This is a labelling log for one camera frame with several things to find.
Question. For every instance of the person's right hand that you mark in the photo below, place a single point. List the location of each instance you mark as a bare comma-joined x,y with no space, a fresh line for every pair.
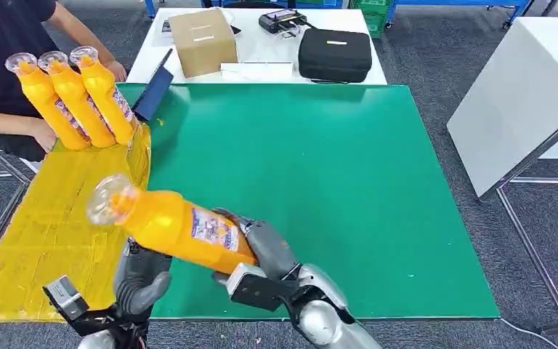
44,136

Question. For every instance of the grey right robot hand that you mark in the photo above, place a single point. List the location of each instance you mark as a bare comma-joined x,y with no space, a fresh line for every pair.
272,250

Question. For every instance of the person's left hand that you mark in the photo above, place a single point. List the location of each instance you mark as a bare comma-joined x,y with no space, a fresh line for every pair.
116,71

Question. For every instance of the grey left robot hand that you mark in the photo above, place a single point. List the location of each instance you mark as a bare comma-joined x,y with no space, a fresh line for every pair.
142,284

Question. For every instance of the orange drink bottle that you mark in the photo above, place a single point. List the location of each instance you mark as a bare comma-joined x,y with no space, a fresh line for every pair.
50,111
79,106
105,96
173,226

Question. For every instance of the blue tablet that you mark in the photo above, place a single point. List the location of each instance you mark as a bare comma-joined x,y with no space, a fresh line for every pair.
154,94

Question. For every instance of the green table mat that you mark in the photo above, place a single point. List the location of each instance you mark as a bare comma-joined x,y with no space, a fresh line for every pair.
308,183

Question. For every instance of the yellow sheet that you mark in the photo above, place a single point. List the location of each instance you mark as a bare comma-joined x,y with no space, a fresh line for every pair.
53,217

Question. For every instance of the cardboard box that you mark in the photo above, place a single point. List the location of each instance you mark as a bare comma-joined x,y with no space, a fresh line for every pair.
202,43

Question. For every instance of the person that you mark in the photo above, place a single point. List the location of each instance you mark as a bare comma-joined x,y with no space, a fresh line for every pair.
0,48

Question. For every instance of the white flat box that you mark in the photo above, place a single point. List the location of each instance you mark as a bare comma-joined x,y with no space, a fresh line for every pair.
255,72

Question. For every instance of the black remote controller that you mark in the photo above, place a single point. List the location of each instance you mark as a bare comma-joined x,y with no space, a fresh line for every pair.
279,20

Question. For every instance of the black zip case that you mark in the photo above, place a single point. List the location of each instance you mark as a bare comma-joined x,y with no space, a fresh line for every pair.
334,58

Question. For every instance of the green plastic crate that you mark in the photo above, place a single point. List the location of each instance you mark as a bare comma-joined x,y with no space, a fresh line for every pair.
370,6
375,26

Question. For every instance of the white side table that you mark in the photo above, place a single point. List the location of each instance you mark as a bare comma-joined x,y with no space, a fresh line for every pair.
515,96

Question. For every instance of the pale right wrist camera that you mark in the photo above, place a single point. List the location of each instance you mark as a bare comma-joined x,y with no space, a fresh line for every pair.
243,284

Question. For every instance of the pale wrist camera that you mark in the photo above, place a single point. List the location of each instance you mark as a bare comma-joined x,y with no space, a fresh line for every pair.
65,296
243,284

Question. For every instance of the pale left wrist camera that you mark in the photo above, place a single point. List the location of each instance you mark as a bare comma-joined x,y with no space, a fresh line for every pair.
65,296

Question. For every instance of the metal side table frame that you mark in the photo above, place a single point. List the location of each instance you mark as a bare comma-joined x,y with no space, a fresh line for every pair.
548,180

